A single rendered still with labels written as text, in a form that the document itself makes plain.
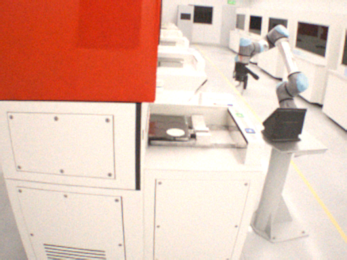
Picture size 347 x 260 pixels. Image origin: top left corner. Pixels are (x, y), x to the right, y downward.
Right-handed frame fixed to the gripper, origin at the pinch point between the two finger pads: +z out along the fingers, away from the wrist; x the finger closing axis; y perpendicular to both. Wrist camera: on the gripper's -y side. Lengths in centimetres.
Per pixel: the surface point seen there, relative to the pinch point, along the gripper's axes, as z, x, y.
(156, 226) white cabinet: 67, 46, 51
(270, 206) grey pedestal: 84, 5, -34
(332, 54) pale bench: -5, -355, -287
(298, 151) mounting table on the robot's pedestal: 29, 20, -38
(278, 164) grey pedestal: 48, 5, -32
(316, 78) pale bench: 52, -363, -263
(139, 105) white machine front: -11, 66, 59
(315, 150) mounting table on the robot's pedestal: 30, 18, -52
